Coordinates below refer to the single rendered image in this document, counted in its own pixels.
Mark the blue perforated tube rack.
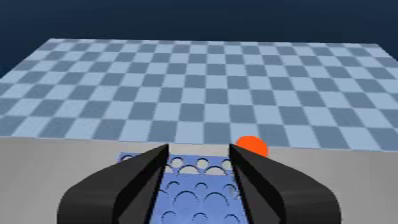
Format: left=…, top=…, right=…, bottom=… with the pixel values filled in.
left=118, top=151, right=262, bottom=224

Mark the orange capped centrifuge tube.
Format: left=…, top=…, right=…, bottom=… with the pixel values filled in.
left=235, top=135, right=271, bottom=158

